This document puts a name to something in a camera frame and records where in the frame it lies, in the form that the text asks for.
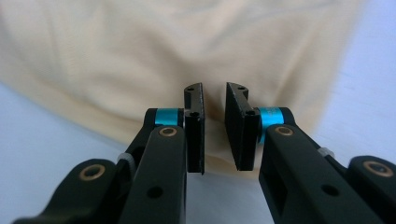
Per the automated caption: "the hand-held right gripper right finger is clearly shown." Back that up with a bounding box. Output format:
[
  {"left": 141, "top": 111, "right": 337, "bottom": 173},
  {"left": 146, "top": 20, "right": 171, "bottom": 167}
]
[{"left": 225, "top": 82, "right": 386, "bottom": 224}]

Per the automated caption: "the cream printed t-shirt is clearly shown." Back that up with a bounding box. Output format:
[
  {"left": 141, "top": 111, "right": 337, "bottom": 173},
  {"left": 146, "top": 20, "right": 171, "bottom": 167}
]
[{"left": 0, "top": 0, "right": 368, "bottom": 181}]

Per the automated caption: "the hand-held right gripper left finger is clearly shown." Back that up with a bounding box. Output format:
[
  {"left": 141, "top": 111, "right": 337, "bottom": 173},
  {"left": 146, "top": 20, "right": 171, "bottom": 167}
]
[{"left": 120, "top": 82, "right": 205, "bottom": 224}]

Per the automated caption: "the white table sheet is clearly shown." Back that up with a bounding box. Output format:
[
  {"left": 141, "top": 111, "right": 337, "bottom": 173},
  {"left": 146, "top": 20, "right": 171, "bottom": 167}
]
[{"left": 0, "top": 0, "right": 396, "bottom": 224}]

